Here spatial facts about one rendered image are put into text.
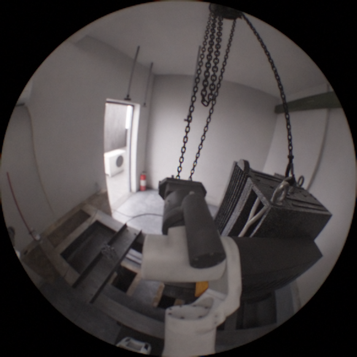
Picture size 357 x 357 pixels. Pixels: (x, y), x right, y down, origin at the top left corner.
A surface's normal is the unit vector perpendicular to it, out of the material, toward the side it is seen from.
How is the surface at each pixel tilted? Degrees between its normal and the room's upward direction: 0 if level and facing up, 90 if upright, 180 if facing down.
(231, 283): 24
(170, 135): 90
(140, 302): 0
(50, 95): 90
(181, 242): 2
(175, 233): 2
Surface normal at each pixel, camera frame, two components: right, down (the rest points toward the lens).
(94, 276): 0.15, -0.89
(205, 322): 0.14, -0.64
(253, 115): -0.27, 0.38
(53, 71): 0.95, 0.25
